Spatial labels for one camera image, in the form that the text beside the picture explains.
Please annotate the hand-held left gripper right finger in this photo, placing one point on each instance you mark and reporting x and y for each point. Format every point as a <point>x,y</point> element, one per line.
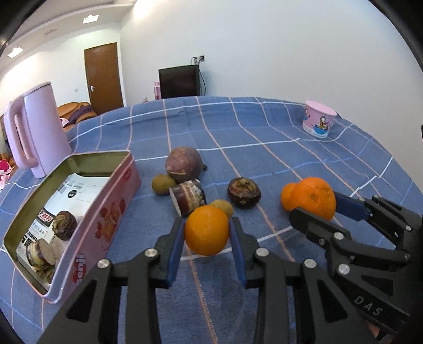
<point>238,252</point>

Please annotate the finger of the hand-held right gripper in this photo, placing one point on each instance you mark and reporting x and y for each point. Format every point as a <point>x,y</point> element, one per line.
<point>352,206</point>
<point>307,221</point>

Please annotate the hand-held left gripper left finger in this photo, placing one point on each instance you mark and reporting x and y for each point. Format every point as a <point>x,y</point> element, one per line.
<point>175,252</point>

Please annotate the large orange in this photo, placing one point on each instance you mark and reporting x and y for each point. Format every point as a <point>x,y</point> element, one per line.
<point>314,196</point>

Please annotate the round orange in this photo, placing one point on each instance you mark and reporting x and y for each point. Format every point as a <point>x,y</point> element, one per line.
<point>206,231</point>

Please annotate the green-brown small fruit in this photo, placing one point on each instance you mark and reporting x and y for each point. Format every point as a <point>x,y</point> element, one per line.
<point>224,206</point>
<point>163,184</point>

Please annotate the dark brown mangosteen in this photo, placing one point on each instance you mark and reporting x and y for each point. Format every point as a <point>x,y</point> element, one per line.
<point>65,225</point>
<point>244,192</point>

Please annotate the pink tin box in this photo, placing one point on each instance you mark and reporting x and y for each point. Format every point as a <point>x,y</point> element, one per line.
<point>109,211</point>

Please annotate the small orange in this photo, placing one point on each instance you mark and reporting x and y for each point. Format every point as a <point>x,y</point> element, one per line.
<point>288,196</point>

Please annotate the cut purple fruit piece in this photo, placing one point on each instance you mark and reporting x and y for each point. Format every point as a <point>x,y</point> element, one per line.
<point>42,253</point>
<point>186,197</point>

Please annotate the round purple passion fruit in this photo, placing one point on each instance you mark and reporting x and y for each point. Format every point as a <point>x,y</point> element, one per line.
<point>183,162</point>

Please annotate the pink cartoon cup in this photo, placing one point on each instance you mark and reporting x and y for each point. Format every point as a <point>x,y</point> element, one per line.
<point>319,119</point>

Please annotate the printed paper sheet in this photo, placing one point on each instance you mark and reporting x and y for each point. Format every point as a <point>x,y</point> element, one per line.
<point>86,190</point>

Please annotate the pink gift box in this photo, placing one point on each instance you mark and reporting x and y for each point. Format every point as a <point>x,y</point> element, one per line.
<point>157,91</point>

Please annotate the black television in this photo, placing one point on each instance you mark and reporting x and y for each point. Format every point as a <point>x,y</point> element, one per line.
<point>179,82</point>

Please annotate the pink flowered pillow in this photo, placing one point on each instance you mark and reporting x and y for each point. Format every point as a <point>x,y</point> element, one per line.
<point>64,122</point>

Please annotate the brown leather sofa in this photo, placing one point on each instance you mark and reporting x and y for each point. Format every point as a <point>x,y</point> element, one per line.
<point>71,108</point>

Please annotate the pink electric kettle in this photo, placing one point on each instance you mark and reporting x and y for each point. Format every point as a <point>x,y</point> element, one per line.
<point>43,132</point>

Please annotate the brown wooden door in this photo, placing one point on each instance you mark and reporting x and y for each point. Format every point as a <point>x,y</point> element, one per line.
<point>103,79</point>

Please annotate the square ceiling light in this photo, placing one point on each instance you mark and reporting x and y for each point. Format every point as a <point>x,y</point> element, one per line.
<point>88,18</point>
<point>15,51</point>

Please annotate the white wall socket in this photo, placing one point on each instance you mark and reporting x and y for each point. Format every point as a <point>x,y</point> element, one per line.
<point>199,59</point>

